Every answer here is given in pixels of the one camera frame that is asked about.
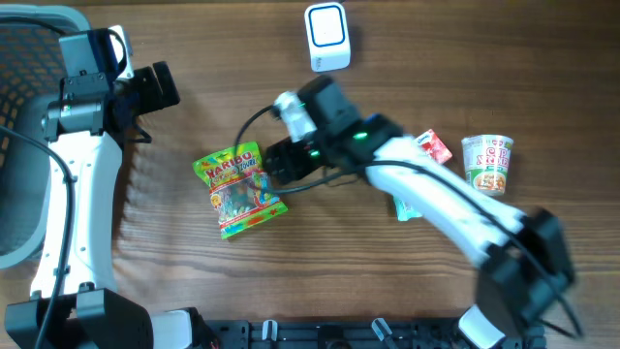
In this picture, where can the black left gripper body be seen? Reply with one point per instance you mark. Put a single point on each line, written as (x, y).
(158, 85)

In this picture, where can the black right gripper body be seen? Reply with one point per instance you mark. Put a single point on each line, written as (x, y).
(279, 162)

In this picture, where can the Haribo gummy bag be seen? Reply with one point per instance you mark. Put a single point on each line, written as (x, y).
(234, 180)

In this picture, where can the teal tissue pack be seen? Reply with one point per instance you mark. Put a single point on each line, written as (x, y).
(405, 212)

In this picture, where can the red white small box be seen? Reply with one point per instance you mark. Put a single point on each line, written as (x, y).
(432, 145)

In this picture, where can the instant noodle cup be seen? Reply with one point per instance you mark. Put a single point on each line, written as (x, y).
(486, 162)

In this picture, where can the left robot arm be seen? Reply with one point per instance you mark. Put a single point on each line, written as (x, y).
(73, 300)

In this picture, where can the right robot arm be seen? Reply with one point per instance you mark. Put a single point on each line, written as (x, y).
(523, 263)

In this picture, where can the white barcode scanner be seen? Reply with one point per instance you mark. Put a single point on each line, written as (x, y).
(327, 37)

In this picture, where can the grey plastic basket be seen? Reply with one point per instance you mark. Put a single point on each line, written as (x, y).
(31, 69)

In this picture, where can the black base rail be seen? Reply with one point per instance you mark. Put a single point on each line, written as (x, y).
(185, 328)

